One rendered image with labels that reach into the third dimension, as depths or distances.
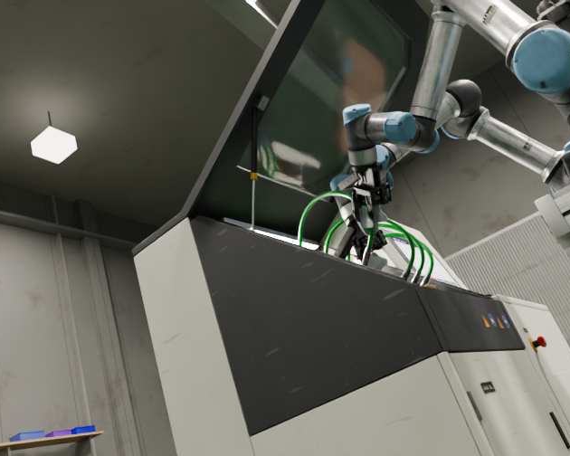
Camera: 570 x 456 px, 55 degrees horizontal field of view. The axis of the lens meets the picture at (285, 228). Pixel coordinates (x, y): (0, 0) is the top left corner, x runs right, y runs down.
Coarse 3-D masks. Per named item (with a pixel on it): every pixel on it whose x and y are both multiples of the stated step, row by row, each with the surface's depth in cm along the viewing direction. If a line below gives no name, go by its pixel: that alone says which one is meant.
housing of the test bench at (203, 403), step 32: (160, 256) 176; (192, 256) 167; (160, 288) 174; (192, 288) 165; (160, 320) 171; (192, 320) 163; (160, 352) 169; (192, 352) 161; (224, 352) 153; (192, 384) 159; (224, 384) 151; (192, 416) 157; (224, 416) 149; (192, 448) 155; (224, 448) 148
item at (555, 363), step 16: (400, 224) 255; (336, 240) 220; (384, 256) 206; (400, 256) 215; (464, 288) 252; (512, 304) 188; (512, 320) 176; (528, 320) 194; (544, 320) 214; (528, 336) 182; (544, 336) 200; (560, 336) 224; (528, 352) 172; (544, 352) 187; (560, 352) 208; (544, 368) 176; (560, 368) 194; (560, 384) 181; (560, 400) 170
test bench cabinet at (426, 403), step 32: (384, 384) 124; (416, 384) 119; (448, 384) 115; (544, 384) 166; (320, 416) 132; (352, 416) 127; (384, 416) 122; (416, 416) 118; (448, 416) 114; (256, 448) 142; (288, 448) 136; (320, 448) 130; (352, 448) 126; (384, 448) 121; (416, 448) 117; (448, 448) 113; (480, 448) 109
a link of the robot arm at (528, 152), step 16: (480, 112) 180; (448, 128) 187; (464, 128) 182; (480, 128) 181; (496, 128) 179; (512, 128) 179; (496, 144) 180; (512, 144) 177; (528, 144) 175; (528, 160) 175; (544, 160) 173; (560, 160) 170; (544, 176) 174; (560, 176) 170
